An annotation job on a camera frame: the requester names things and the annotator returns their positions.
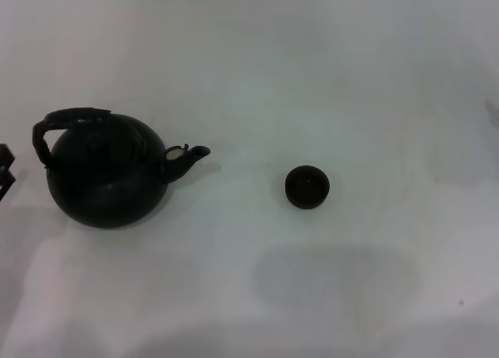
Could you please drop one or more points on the small dark round teacup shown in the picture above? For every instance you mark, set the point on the small dark round teacup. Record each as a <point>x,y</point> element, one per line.
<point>307,186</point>

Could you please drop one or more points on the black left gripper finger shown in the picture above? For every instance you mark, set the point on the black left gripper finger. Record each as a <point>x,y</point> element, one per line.
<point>4,154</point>
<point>6,183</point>

